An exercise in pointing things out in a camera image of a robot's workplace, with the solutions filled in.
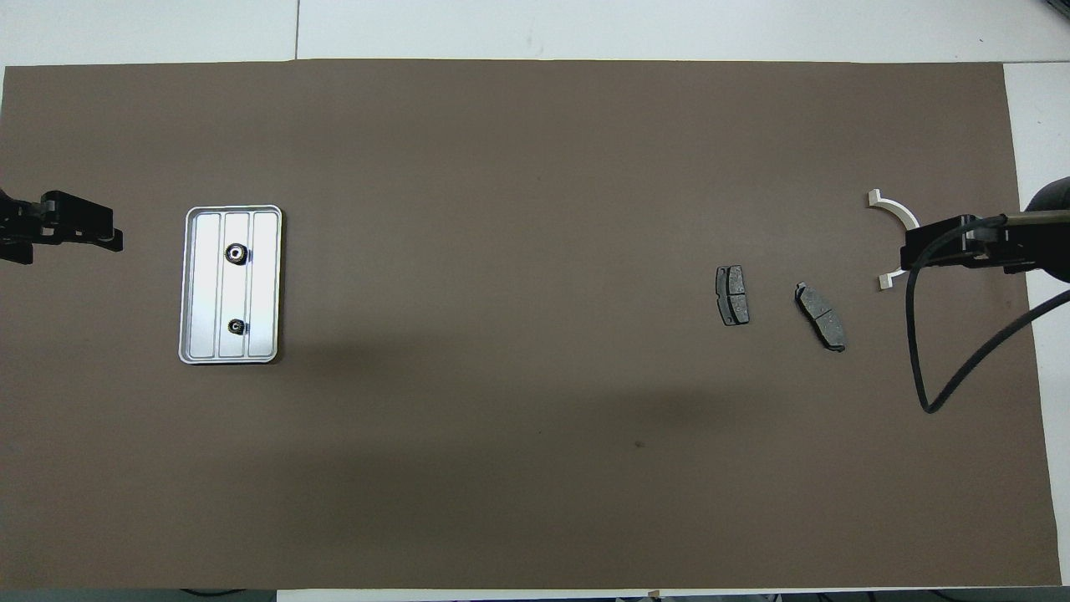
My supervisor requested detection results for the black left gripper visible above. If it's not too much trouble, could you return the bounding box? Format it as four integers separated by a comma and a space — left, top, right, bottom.
0, 189, 125, 266

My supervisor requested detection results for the brown table mat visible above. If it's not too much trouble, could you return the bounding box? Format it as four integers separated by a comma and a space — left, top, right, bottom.
0, 59, 1064, 591

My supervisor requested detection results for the dark grey angled brake pad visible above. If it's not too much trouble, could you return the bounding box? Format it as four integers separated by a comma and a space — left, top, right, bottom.
794, 283, 848, 353

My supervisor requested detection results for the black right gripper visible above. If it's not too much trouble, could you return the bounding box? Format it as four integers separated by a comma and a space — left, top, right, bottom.
901, 176, 1070, 282

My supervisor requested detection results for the dark grey rectangular brake pad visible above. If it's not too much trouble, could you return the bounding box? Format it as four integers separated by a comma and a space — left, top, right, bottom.
716, 265, 751, 327

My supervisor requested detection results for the white curved plastic bracket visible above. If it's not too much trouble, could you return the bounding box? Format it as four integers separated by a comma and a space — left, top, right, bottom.
866, 189, 922, 291

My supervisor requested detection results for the silver metal tray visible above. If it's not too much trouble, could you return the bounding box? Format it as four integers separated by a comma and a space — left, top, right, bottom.
178, 205, 283, 365

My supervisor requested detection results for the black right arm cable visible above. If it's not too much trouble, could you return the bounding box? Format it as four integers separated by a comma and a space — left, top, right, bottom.
905, 212, 1070, 415

